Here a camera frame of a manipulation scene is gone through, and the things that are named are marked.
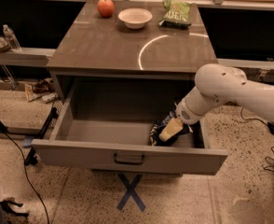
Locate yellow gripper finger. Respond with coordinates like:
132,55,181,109
158,118,184,142

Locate blue chip bag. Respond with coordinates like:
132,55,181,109
149,108,193,147

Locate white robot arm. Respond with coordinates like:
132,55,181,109
158,63,274,141

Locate open grey top drawer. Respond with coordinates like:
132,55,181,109
33,77,227,175

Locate grey cabinet counter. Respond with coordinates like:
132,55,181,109
47,1,217,100

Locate green chip bag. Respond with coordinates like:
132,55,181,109
159,0,191,27

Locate blue tape cross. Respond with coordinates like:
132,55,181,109
116,174,145,212

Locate white bowl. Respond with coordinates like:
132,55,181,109
118,8,152,30

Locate red apple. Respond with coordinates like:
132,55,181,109
97,0,115,18

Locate crumpled snack wrappers on floor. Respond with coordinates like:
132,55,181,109
24,78,59,104

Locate black tripod leg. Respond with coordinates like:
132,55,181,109
24,107,58,166

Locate clear water bottle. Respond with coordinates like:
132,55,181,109
3,24,21,52

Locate black drawer handle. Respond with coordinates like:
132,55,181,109
114,154,145,165

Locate grey bench rail left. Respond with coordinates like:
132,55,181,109
0,48,55,67

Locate black floor cable left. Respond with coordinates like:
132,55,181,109
0,105,51,224

